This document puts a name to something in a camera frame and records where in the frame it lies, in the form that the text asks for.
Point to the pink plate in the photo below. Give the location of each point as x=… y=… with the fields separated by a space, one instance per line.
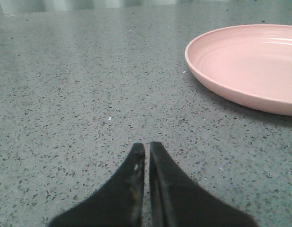
x=250 y=65

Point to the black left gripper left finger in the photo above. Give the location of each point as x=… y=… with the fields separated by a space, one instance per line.
x=118 y=203

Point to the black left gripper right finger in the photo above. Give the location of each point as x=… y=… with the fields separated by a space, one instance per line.
x=178 y=201

